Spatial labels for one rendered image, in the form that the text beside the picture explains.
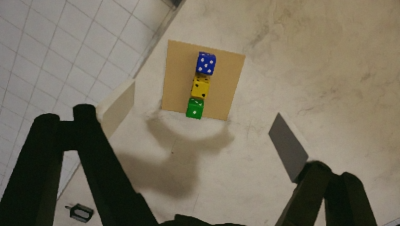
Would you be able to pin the green die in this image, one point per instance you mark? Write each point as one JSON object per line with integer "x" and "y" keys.
{"x": 195, "y": 108}

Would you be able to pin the tan flat mat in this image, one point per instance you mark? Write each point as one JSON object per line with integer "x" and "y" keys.
{"x": 180, "y": 71}

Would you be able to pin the blue die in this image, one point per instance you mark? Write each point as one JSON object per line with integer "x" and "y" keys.
{"x": 206, "y": 63}

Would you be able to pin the yellow die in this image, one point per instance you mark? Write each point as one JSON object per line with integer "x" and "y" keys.
{"x": 200, "y": 87}

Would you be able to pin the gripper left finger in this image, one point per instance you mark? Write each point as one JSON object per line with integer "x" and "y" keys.
{"x": 31, "y": 193}

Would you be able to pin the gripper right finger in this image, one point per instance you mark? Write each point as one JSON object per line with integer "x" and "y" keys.
{"x": 345, "y": 201}

